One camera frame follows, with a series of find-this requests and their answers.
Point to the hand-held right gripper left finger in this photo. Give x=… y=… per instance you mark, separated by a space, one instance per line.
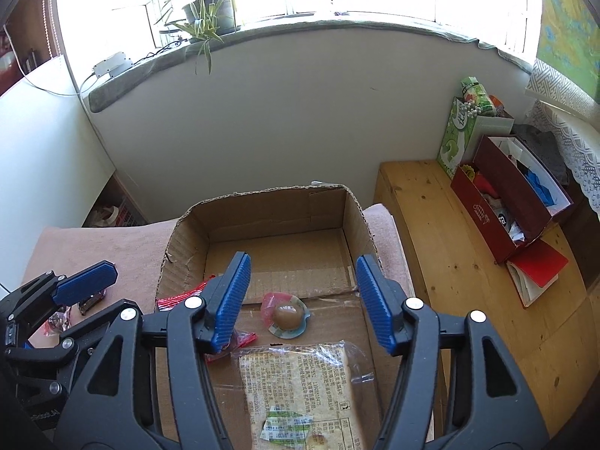
x=232 y=304

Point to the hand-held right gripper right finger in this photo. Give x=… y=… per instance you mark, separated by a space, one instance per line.
x=375 y=304

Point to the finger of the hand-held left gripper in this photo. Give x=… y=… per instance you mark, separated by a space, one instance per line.
x=84 y=281
x=93 y=321

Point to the brown chocolate bar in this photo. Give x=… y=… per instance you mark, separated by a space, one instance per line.
x=91 y=304

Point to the brown cardboard box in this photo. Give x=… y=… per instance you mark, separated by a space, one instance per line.
x=281 y=253

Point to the small white red packet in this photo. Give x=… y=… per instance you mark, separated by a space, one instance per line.
x=56 y=322

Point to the red snack packet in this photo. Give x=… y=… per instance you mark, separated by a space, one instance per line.
x=180 y=301

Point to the clear jelly cup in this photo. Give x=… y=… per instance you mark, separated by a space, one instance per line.
x=287 y=317

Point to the cluttered low shelf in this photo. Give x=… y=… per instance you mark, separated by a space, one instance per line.
x=112 y=211

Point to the wooden bench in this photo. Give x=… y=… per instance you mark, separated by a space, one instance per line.
x=445 y=243

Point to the clear bread packet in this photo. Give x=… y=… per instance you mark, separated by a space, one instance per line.
x=300 y=384

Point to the white cabinet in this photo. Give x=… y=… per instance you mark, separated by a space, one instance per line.
x=42 y=150

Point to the dark red cardboard box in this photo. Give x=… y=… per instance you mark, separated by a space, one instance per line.
x=492 y=183

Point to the red notebook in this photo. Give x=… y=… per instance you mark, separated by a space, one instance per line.
x=539 y=262

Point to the green snack bag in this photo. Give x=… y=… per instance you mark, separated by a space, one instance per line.
x=478 y=96
x=454 y=140

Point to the blue folded item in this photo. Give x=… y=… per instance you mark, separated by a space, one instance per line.
x=539 y=185

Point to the white power adapter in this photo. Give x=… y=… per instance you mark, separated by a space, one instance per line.
x=112 y=64

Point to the dark grey cloth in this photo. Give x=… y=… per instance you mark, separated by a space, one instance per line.
x=546 y=147

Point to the white lace cloth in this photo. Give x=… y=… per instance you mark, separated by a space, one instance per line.
x=576 y=150

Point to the wooden bookcase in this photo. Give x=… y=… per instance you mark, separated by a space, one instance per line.
x=23 y=33

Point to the grey stone windowsill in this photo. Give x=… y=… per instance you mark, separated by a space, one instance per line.
x=328 y=26

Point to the potted spider plant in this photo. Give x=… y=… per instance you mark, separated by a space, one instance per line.
x=206 y=14

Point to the hanging scroll painting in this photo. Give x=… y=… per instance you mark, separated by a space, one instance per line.
x=572 y=28

